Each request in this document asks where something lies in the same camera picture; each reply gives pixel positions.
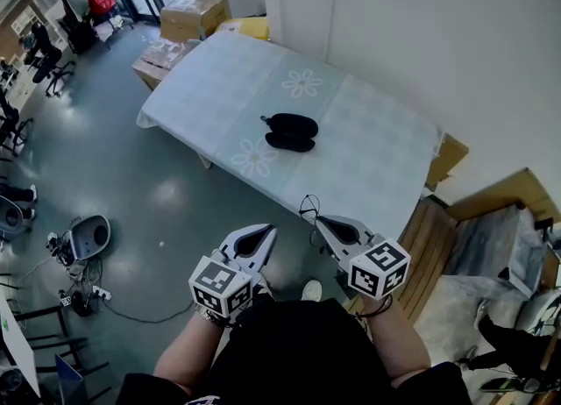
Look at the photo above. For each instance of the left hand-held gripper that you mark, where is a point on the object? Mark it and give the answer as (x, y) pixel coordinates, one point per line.
(221, 285)

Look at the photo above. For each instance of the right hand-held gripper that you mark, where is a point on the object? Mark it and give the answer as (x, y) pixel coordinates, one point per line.
(379, 269)

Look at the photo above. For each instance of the black glasses case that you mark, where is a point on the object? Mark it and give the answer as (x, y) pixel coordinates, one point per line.
(291, 133)

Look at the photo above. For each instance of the person's left forearm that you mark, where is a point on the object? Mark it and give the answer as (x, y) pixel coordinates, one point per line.
(193, 350)

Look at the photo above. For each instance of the person's right forearm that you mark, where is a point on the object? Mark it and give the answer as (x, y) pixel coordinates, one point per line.
(396, 342)

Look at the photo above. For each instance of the person's white shoe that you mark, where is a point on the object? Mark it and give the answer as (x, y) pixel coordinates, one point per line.
(312, 290)

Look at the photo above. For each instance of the black wrist band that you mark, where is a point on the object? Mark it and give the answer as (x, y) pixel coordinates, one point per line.
(378, 309)

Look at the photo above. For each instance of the table leg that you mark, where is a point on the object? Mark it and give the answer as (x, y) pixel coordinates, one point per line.
(205, 161)

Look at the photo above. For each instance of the person's black shirt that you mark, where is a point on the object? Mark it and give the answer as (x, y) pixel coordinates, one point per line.
(302, 350)

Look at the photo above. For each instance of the cardboard sheet behind table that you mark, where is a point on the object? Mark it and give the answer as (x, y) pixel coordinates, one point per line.
(447, 158)

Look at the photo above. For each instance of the pale floral tablecloth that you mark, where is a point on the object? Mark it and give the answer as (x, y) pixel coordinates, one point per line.
(271, 87)

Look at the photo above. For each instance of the wooden crate with plastic wrap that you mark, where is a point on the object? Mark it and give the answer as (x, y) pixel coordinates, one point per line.
(504, 228)

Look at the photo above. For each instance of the white power strip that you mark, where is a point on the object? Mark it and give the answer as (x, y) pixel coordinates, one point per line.
(101, 292)

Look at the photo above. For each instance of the grey round robot shell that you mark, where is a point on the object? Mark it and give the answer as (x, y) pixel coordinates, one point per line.
(90, 236)

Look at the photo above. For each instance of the flat printed cardboard box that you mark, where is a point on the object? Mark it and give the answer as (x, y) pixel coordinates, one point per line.
(160, 59)

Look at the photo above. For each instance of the yellow flat box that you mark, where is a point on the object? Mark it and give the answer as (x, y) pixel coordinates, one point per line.
(245, 26)

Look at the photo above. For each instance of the blue board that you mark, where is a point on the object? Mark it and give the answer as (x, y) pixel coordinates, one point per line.
(69, 379)

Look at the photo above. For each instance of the large brown cardboard box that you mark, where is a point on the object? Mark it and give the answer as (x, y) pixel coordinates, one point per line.
(195, 15)

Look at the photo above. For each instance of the white pod chair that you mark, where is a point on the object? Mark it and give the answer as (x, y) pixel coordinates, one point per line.
(9, 219)

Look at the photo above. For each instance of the black office chair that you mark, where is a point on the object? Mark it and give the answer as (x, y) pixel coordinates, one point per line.
(59, 74)

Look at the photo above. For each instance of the white desk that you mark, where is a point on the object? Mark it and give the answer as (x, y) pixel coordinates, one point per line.
(15, 342)

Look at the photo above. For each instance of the black chair frame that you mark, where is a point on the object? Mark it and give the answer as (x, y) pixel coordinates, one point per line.
(61, 344)

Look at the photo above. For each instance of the black cart frame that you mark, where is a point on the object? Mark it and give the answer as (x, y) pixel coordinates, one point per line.
(79, 30)

